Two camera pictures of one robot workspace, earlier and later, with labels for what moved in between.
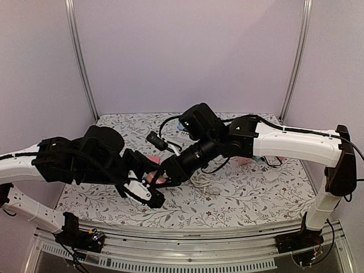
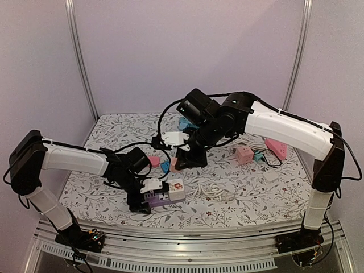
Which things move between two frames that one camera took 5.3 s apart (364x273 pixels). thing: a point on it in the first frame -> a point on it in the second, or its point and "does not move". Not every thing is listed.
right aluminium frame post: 307,6 does not move
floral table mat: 263,189 does not move
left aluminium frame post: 71,19 does not move
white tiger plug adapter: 149,176 -> 176,190
